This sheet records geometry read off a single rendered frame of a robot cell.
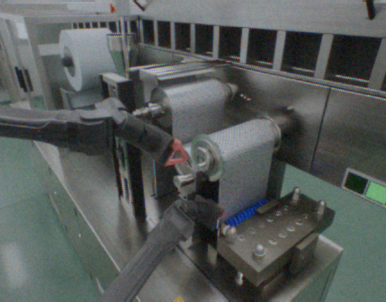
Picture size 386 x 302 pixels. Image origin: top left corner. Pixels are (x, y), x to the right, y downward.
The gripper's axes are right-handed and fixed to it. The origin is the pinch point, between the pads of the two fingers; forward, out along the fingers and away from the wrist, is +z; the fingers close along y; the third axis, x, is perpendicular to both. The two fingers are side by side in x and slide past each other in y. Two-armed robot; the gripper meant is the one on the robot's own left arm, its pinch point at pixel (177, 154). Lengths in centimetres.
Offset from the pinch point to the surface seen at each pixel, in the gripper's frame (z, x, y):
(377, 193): 42, 20, 34
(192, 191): 16.8, -8.4, -2.9
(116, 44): 2, 24, -70
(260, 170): 32.4, 8.8, 4.4
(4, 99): 81, -105, -549
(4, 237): 45, -138, -165
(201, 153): 9.6, 3.6, -1.4
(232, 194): 25.4, -2.6, 4.6
